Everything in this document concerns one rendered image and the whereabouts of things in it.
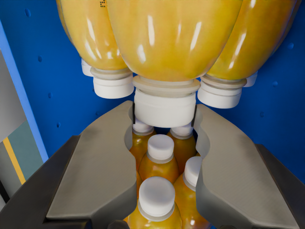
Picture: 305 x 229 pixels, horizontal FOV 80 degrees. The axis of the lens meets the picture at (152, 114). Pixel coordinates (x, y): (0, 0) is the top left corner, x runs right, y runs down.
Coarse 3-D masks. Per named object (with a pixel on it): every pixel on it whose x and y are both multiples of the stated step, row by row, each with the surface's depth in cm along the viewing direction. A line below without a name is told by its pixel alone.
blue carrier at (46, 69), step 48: (0, 0) 14; (48, 0) 19; (0, 48) 15; (48, 48) 20; (288, 48) 20; (48, 96) 21; (96, 96) 29; (288, 96) 20; (48, 144) 22; (288, 144) 19
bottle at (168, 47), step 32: (128, 0) 7; (160, 0) 7; (192, 0) 7; (224, 0) 7; (128, 32) 8; (160, 32) 7; (192, 32) 7; (224, 32) 8; (128, 64) 10; (160, 64) 8; (192, 64) 8; (160, 96) 10
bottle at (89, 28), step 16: (64, 0) 12; (80, 0) 12; (96, 0) 12; (64, 16) 13; (80, 16) 12; (96, 16) 12; (80, 32) 13; (96, 32) 13; (112, 32) 13; (80, 48) 14; (96, 48) 14; (112, 48) 14; (96, 64) 15; (112, 64) 15
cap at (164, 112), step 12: (144, 96) 10; (156, 96) 10; (192, 96) 11; (144, 108) 10; (156, 108) 10; (168, 108) 10; (180, 108) 10; (192, 108) 11; (144, 120) 11; (156, 120) 10; (168, 120) 10; (180, 120) 10
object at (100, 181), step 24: (96, 120) 10; (120, 120) 10; (96, 144) 8; (120, 144) 8; (72, 168) 7; (96, 168) 7; (120, 168) 7; (72, 192) 6; (96, 192) 6; (120, 192) 6; (48, 216) 5; (72, 216) 5; (96, 216) 6; (120, 216) 7
